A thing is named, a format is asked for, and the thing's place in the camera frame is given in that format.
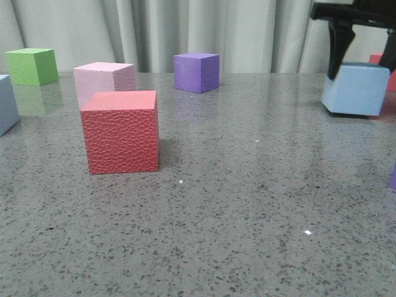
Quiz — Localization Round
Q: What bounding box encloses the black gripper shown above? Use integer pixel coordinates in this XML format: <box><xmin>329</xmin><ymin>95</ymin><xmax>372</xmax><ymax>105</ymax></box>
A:
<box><xmin>310</xmin><ymin>1</ymin><xmax>396</xmax><ymax>80</ymax></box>

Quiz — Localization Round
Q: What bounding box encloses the light blue foam cube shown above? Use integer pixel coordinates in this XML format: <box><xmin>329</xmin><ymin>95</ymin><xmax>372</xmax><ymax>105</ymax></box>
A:
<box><xmin>321</xmin><ymin>62</ymin><xmax>390</xmax><ymax>116</ymax></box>

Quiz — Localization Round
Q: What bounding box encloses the red foam cube far right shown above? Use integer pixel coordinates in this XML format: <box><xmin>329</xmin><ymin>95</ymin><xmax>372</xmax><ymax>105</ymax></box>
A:
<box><xmin>369</xmin><ymin>52</ymin><xmax>396</xmax><ymax>92</ymax></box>

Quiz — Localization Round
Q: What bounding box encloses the grey-green curtain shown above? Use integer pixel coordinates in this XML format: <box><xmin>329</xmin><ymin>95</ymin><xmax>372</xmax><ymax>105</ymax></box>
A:
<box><xmin>0</xmin><ymin>0</ymin><xmax>396</xmax><ymax>74</ymax></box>

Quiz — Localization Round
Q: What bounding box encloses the purple cube at right edge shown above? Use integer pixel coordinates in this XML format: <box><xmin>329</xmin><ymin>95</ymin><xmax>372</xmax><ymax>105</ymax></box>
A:
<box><xmin>389</xmin><ymin>165</ymin><xmax>396</xmax><ymax>189</ymax></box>

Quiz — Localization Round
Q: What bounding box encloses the purple foam cube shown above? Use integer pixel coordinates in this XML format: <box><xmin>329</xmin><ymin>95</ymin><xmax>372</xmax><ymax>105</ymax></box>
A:
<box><xmin>174</xmin><ymin>53</ymin><xmax>220</xmax><ymax>93</ymax></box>

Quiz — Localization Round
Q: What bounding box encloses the red textured foam cube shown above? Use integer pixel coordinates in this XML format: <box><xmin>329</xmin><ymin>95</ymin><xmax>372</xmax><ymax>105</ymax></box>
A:
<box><xmin>80</xmin><ymin>90</ymin><xmax>159</xmax><ymax>174</ymax></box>

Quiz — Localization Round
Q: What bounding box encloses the pink foam cube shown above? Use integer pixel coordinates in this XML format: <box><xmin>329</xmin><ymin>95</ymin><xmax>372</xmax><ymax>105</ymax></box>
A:
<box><xmin>74</xmin><ymin>62</ymin><xmax>136</xmax><ymax>109</ymax></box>

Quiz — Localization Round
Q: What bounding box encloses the green foam cube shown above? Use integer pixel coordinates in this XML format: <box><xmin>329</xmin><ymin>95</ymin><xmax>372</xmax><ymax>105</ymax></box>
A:
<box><xmin>5</xmin><ymin>48</ymin><xmax>59</xmax><ymax>86</ymax></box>

